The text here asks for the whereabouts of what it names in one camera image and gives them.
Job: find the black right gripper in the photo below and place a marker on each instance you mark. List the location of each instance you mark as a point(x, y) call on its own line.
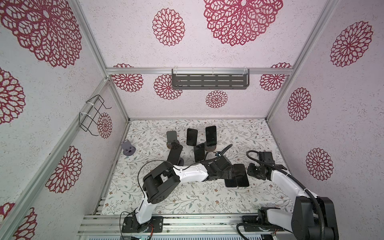
point(249, 170)

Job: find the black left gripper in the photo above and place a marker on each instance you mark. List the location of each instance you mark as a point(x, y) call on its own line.
point(227, 173)

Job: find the black smartphone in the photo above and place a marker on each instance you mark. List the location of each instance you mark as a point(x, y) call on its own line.
point(192, 135)
point(241, 176)
point(175, 153)
point(231, 183)
point(199, 152)
point(211, 136)

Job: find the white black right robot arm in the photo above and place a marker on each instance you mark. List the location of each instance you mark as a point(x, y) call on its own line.
point(313, 217)

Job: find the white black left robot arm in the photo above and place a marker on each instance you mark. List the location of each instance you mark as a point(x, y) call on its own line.
point(159, 183)

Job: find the grey round stand front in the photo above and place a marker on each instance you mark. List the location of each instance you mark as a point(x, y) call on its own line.
point(181, 162)

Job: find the grey round phone stand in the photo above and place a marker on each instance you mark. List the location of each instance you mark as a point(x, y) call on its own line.
point(128, 148)

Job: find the grey slotted wall shelf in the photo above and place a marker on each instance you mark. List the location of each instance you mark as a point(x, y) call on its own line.
point(210, 81)

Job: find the black wire wall basket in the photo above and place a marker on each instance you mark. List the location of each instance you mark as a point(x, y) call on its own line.
point(96, 121)

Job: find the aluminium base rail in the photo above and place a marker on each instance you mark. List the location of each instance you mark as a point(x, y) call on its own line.
point(180, 227)

